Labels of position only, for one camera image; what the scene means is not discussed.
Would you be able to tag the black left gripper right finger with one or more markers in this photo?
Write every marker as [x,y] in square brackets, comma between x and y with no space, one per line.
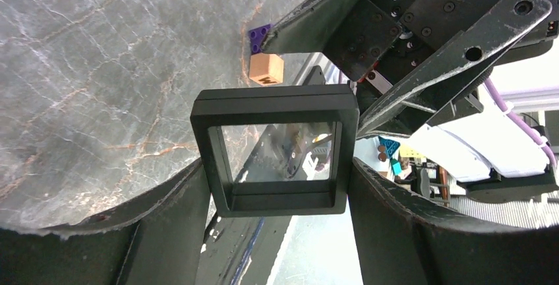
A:
[404,238]

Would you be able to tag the purple lego brick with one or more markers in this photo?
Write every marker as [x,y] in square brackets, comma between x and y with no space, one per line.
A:
[256,36]

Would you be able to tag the black square frame box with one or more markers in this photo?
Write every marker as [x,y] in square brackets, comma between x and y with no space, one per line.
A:
[325,116]

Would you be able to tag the wooden letter cube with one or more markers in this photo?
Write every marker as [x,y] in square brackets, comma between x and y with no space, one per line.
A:
[266,69]

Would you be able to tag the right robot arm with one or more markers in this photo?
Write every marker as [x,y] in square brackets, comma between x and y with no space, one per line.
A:
[478,138]

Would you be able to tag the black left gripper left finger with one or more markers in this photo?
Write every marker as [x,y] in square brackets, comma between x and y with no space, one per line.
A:
[154,238]

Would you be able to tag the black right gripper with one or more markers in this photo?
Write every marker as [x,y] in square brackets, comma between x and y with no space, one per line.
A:
[458,39]

